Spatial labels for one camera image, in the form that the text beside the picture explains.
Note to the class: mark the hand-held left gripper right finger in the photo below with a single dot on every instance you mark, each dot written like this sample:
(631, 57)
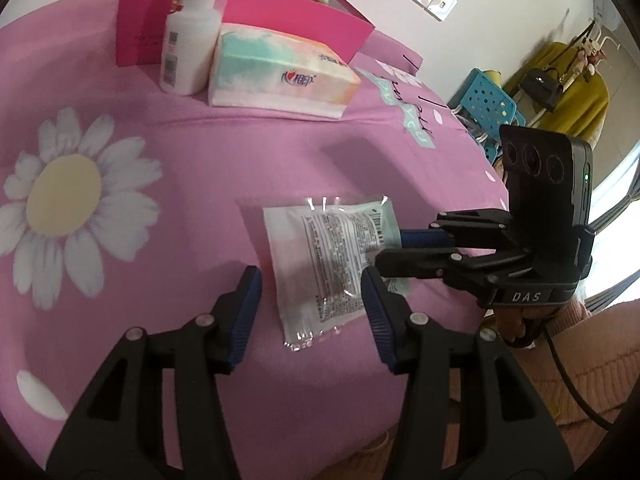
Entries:
(380, 325)

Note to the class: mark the pink floral bedsheet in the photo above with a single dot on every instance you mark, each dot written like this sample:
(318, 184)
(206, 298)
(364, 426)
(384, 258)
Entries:
(150, 160)

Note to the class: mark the pink cardboard box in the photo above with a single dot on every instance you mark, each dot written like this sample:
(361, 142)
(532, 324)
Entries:
(320, 25)

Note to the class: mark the black handbag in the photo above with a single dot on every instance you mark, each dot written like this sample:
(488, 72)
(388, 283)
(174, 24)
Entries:
(542, 87)

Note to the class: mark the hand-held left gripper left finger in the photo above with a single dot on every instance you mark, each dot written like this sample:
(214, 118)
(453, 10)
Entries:
(245, 320)

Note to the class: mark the person's right hand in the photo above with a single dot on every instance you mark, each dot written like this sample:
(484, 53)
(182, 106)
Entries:
(510, 325)

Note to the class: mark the clear packet with white label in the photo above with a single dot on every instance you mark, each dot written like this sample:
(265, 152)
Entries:
(325, 265)

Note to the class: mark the pastel tissue pack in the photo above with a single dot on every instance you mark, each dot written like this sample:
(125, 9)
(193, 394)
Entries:
(280, 75)

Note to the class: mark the white pump bottle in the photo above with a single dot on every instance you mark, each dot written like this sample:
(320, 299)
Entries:
(187, 45)

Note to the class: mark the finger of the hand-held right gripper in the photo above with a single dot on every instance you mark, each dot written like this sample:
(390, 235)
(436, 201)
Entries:
(425, 264)
(422, 238)

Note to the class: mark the person's right forearm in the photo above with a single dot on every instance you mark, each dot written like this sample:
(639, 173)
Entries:
(595, 355)

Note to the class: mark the yellow garment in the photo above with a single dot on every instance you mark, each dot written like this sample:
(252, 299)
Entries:
(580, 105)

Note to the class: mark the blue perforated plastic basket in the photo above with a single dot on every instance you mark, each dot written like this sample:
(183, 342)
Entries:
(487, 105)

